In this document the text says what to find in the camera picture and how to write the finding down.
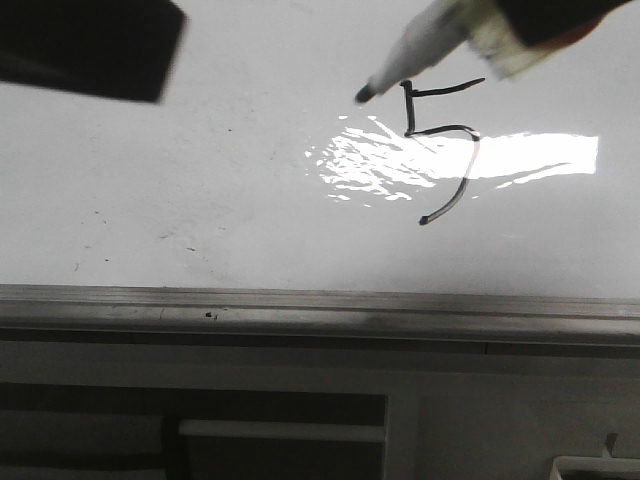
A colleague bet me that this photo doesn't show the white bin corner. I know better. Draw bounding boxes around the white bin corner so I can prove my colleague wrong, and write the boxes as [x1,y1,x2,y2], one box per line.
[549,456,639,480]

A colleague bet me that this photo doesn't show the white whiteboard marker with tape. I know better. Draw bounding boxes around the white whiteboard marker with tape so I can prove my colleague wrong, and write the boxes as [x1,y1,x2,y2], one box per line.
[355,1,582,104]

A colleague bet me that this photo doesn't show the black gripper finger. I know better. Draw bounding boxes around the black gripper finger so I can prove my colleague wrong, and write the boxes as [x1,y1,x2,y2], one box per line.
[1,1,187,103]
[496,0,629,47]

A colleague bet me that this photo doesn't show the grey shelf frame below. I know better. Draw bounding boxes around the grey shelf frame below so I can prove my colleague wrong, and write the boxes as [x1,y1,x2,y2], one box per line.
[1,383,387,479]

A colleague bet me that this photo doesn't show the white whiteboard with aluminium frame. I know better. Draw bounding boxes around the white whiteboard with aluminium frame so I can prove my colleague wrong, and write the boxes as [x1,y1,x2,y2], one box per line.
[1,1,639,345]

